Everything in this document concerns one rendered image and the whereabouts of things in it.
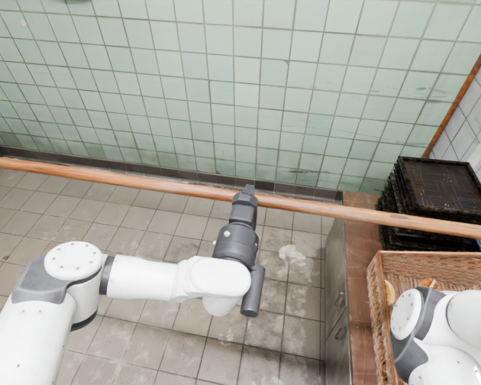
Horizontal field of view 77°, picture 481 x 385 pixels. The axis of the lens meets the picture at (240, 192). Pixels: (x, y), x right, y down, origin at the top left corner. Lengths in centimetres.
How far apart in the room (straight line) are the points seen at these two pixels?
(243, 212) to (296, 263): 141
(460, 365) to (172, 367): 148
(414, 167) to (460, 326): 100
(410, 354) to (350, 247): 98
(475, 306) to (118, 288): 50
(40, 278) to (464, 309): 55
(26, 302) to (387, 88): 180
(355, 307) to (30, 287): 109
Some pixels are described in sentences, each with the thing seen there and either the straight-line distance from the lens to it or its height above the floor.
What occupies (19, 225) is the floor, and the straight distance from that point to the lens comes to 267.
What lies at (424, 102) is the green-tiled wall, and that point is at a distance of 201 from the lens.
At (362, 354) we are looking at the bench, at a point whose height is 58.
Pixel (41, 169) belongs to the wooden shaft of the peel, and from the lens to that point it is 96.
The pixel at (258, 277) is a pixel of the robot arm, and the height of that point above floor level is 119.
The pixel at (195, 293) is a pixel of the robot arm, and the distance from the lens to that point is 54.
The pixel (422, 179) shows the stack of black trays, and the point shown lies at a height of 90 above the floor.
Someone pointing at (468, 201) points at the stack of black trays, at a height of 90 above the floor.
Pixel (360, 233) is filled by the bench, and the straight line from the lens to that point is 152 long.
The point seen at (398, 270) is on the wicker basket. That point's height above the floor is 63.
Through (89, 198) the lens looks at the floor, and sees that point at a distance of 260.
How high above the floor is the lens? 173
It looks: 47 degrees down
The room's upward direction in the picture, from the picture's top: straight up
